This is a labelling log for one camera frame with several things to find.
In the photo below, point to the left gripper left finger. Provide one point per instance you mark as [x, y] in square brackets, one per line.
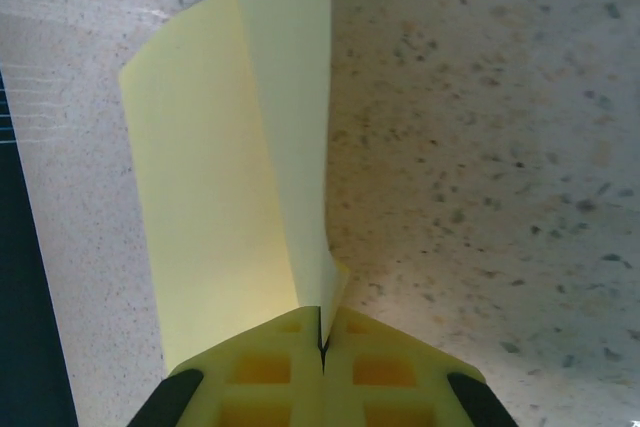
[260, 377]

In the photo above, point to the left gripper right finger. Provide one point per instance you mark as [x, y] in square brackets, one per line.
[400, 377]

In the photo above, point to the yellow paper sheet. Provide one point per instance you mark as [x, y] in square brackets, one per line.
[200, 147]

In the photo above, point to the blue printed left side panel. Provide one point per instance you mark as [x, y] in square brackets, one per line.
[25, 297]

